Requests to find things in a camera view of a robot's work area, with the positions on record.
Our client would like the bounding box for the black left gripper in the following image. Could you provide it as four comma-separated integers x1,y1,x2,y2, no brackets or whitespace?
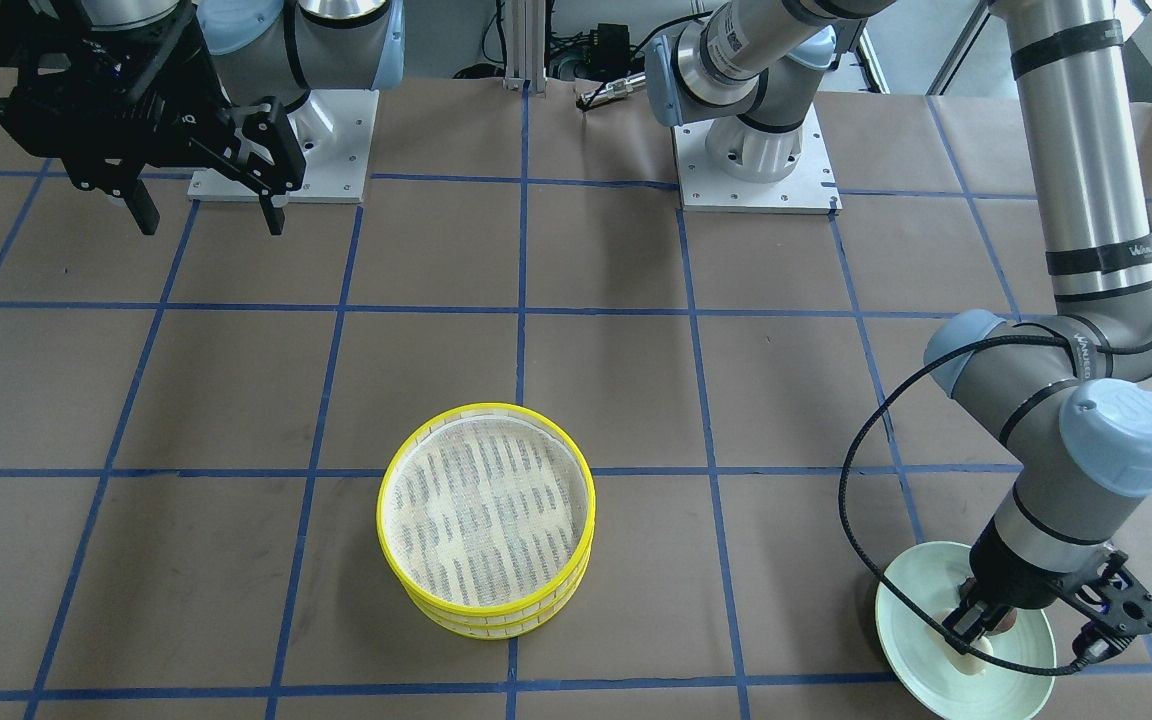
943,521,1152,657

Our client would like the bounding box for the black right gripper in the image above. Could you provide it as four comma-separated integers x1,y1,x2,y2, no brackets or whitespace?
8,20,303,236

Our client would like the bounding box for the brown bun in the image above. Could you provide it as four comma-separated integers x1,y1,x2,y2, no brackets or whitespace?
990,609,1018,635

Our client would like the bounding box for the cream white bun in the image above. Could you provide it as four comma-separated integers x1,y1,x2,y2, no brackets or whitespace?
941,635,995,676

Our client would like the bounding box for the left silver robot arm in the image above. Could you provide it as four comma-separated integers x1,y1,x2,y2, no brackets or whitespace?
645,1,1152,666

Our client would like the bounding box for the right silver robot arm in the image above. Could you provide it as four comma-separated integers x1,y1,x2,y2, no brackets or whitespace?
0,1,404,234

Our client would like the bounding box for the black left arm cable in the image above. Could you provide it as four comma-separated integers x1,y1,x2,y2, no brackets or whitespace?
838,262,1152,679

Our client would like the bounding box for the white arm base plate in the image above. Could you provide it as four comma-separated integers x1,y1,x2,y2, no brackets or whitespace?
185,88,380,206
672,106,842,215

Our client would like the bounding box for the aluminium frame post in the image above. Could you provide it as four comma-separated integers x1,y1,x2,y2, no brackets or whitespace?
502,0,550,94

